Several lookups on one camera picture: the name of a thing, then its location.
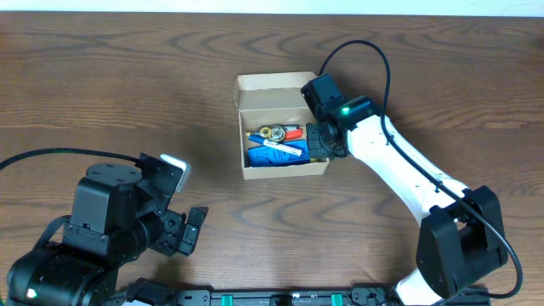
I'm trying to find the red lighter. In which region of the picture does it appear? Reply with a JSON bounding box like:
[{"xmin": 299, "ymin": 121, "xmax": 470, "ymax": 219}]
[{"xmin": 285, "ymin": 127, "xmax": 303, "ymax": 141}]

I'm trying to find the blue marker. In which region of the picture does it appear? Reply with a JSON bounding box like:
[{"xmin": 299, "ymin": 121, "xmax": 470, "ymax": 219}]
[{"xmin": 247, "ymin": 133, "xmax": 303, "ymax": 156}]

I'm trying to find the correction tape dispenser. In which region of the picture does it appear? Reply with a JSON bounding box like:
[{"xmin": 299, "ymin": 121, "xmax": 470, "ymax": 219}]
[{"xmin": 246, "ymin": 124, "xmax": 287, "ymax": 143}]

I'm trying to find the blue plastic holder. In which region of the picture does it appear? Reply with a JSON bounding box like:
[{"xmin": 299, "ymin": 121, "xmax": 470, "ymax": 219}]
[{"xmin": 247, "ymin": 140, "xmax": 310, "ymax": 167}]

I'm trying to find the brown cardboard box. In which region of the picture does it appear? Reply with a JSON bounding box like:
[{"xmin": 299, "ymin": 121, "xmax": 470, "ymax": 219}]
[{"xmin": 234, "ymin": 71, "xmax": 329, "ymax": 180}]

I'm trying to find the yellow highlighter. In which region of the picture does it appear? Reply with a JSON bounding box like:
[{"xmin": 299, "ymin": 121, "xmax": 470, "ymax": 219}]
[{"xmin": 310, "ymin": 158, "xmax": 328, "ymax": 163}]

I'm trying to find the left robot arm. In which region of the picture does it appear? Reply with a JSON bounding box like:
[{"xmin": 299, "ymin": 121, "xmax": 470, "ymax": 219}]
[{"xmin": 7, "ymin": 155, "xmax": 207, "ymax": 305}]

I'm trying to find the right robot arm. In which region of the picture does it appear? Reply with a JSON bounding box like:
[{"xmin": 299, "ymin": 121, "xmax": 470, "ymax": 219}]
[{"xmin": 301, "ymin": 75, "xmax": 507, "ymax": 305}]

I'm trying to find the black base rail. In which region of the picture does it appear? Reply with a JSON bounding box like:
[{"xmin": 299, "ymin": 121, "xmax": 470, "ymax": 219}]
[{"xmin": 118, "ymin": 278, "xmax": 492, "ymax": 306}]

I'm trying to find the left black cable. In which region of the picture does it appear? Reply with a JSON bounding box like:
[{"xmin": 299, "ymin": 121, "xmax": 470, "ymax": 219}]
[{"xmin": 0, "ymin": 147, "xmax": 141, "ymax": 172}]

